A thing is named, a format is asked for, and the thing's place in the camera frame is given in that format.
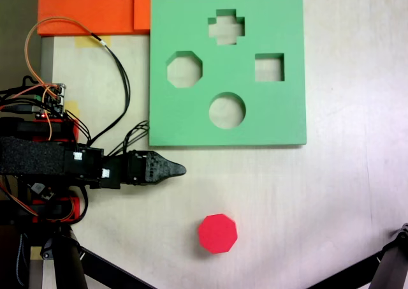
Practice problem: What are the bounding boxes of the large orange foam block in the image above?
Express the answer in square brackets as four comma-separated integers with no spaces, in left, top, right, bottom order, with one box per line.
[37,0,150,36]

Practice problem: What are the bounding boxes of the black servo cable loop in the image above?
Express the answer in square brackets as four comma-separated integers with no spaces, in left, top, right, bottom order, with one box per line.
[122,120,150,158]

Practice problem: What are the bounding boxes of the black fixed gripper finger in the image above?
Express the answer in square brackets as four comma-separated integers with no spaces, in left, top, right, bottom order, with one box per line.
[145,151,187,185]

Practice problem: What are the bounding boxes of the green shape sorter board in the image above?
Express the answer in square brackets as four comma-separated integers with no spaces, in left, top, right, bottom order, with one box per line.
[148,0,307,149]

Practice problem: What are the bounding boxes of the black circuit board with chips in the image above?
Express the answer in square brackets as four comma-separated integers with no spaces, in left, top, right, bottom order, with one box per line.
[30,182,55,202]

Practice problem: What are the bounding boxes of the red octagonal pillar block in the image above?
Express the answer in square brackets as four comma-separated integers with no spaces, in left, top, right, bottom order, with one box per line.
[197,213,239,255]

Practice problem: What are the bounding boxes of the black tripod brace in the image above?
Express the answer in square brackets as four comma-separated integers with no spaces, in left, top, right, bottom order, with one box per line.
[79,246,157,289]
[305,253,383,289]

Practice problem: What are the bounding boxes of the black tripod leg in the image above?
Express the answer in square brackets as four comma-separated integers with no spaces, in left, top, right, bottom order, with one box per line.
[366,222,408,289]
[41,225,89,289]

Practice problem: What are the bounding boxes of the thin orange wire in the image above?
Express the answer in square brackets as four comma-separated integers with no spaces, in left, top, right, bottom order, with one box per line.
[24,17,94,143]

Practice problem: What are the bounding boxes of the blue braided cable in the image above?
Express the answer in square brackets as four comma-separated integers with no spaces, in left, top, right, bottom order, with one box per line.
[15,233,27,287]

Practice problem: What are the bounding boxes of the circuit board with orange wires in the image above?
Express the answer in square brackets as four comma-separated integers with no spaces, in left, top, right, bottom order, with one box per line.
[33,83,68,119]

